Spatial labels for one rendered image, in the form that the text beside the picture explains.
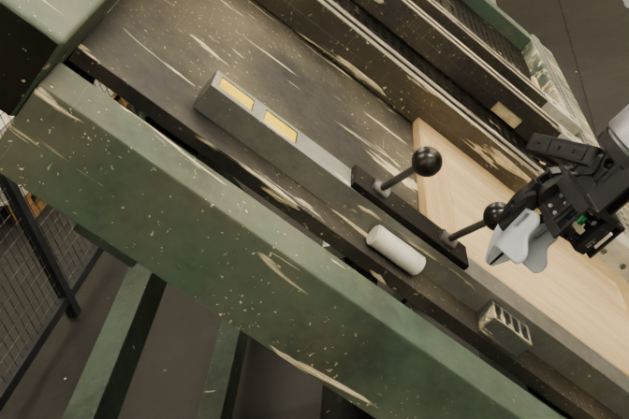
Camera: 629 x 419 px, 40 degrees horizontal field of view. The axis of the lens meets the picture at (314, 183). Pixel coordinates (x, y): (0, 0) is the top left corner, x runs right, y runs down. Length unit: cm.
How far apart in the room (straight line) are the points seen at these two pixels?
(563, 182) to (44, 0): 57
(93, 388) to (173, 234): 138
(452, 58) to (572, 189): 109
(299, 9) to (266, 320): 75
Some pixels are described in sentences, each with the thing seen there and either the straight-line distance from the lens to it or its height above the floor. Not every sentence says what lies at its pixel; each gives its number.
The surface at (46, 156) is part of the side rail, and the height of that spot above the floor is 173.
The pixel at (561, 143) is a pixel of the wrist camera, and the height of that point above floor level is 152.
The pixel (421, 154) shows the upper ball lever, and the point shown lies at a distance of 104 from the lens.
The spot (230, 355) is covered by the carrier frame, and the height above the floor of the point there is 18.
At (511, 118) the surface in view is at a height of 109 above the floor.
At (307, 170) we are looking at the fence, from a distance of 110.
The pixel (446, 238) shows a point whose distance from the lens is 117.
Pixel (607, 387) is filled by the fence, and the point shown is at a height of 109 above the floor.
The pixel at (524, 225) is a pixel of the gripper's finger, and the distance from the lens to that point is 102.
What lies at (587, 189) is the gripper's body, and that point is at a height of 150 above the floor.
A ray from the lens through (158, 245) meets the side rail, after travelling 88.
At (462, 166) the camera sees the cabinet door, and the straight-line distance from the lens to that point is 158.
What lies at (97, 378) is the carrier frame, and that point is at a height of 79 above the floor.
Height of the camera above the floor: 201
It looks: 27 degrees down
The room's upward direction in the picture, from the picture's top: 18 degrees counter-clockwise
